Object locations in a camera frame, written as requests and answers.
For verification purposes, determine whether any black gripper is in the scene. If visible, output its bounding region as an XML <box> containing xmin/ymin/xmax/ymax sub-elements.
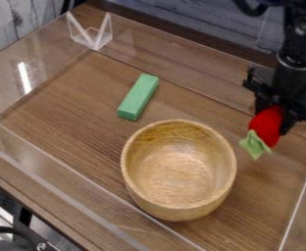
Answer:
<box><xmin>241</xmin><ymin>54</ymin><xmax>306</xmax><ymax>135</ymax></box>

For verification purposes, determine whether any red plush strawberry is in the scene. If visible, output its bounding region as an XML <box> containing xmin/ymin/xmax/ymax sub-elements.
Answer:
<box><xmin>239</xmin><ymin>105</ymin><xmax>283</xmax><ymax>160</ymax></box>

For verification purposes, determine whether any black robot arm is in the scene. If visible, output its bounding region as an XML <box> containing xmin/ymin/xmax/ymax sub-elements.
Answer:
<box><xmin>232</xmin><ymin>0</ymin><xmax>306</xmax><ymax>135</ymax></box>

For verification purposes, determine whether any wooden bowl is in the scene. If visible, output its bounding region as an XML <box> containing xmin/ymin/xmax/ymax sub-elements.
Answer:
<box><xmin>120</xmin><ymin>119</ymin><xmax>236</xmax><ymax>222</ymax></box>

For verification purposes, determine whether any green rectangular block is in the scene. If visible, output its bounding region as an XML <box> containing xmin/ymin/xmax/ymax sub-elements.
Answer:
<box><xmin>117</xmin><ymin>74</ymin><xmax>157</xmax><ymax>121</ymax></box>

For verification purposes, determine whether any clear acrylic corner bracket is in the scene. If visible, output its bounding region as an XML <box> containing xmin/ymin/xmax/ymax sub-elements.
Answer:
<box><xmin>65</xmin><ymin>12</ymin><xmax>112</xmax><ymax>51</ymax></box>

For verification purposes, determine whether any clear acrylic enclosure wall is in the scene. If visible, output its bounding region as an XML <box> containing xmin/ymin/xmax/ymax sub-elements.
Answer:
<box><xmin>0</xmin><ymin>124</ymin><xmax>204</xmax><ymax>251</ymax></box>

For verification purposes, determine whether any black table leg bracket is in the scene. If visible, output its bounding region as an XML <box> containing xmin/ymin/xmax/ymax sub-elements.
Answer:
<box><xmin>12</xmin><ymin>207</ymin><xmax>58</xmax><ymax>251</ymax></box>

